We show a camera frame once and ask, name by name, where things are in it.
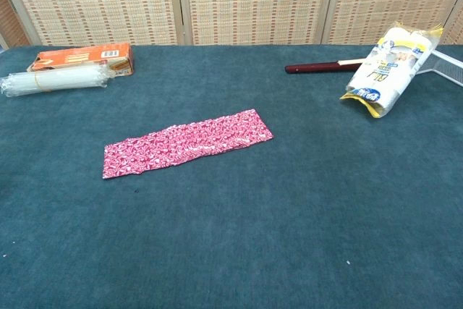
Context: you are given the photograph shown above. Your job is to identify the pink patterned snack packet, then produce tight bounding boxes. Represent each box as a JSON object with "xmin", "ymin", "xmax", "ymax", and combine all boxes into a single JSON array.
[{"xmin": 102, "ymin": 108, "xmax": 275, "ymax": 180}]

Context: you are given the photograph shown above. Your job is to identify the dark red folded fan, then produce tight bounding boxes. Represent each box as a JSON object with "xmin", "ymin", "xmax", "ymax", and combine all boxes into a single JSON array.
[{"xmin": 284, "ymin": 57, "xmax": 366, "ymax": 75}]

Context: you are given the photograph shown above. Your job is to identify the yellow white snack bag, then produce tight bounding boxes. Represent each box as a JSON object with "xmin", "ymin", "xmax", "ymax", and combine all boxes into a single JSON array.
[{"xmin": 339, "ymin": 22, "xmax": 445, "ymax": 119}]

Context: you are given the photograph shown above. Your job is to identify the orange cardboard box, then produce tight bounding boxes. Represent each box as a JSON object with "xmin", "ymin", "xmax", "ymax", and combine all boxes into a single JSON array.
[{"xmin": 27, "ymin": 41, "xmax": 136, "ymax": 75}]

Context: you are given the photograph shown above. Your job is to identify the clear plastic tube pack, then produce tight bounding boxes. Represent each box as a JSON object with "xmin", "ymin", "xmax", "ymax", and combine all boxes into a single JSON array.
[{"xmin": 0, "ymin": 62, "xmax": 116, "ymax": 98}]

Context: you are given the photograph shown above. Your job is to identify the white metal mesh rack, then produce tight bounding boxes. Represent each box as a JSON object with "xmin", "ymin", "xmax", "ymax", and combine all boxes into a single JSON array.
[{"xmin": 415, "ymin": 51, "xmax": 463, "ymax": 88}]

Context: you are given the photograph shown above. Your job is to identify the reddish woven screen panel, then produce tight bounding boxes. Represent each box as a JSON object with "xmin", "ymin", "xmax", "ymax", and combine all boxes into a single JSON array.
[{"xmin": 0, "ymin": 0, "xmax": 32, "ymax": 50}]

